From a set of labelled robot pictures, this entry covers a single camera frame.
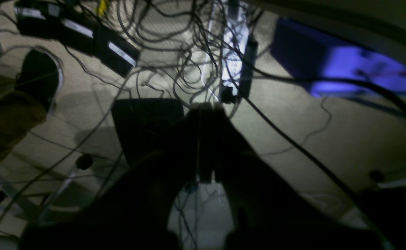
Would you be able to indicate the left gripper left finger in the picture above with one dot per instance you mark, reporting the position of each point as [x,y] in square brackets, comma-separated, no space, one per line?
[159,142]

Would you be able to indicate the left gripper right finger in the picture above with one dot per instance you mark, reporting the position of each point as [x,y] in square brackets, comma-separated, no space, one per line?
[268,213]

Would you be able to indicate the white power strip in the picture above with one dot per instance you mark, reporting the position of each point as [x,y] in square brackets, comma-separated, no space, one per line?
[239,53]

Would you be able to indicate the black power adapter bricks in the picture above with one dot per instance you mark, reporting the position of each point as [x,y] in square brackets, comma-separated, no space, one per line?
[60,22]

